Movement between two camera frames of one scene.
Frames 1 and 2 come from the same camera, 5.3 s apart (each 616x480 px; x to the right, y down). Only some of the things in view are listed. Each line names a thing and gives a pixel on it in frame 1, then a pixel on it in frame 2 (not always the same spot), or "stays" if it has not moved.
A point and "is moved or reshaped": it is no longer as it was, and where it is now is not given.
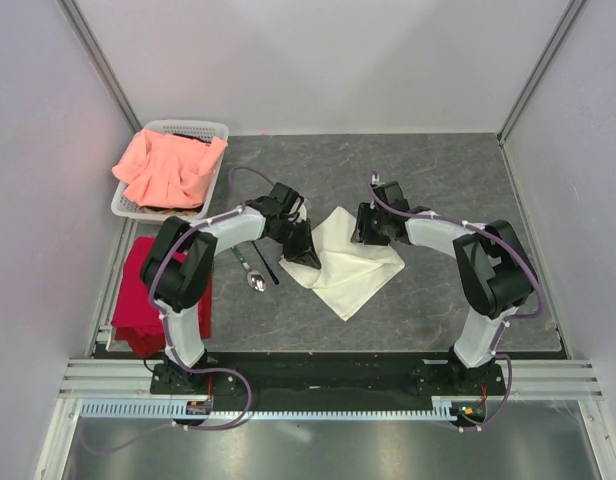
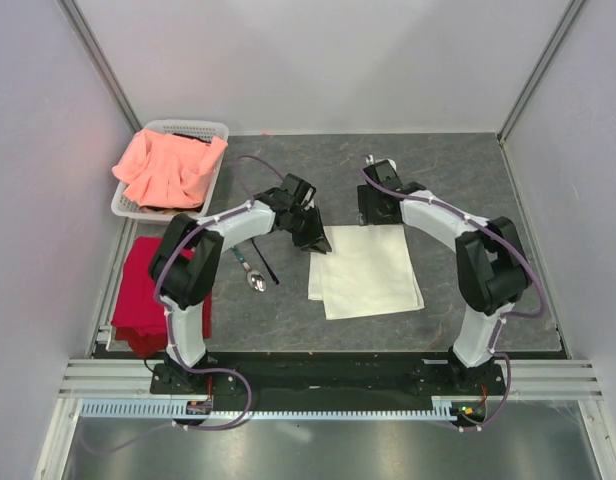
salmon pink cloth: (168, 171) stays
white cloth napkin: (348, 271) is moved or reshaped
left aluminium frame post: (101, 64) stays
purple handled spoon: (266, 263) stays
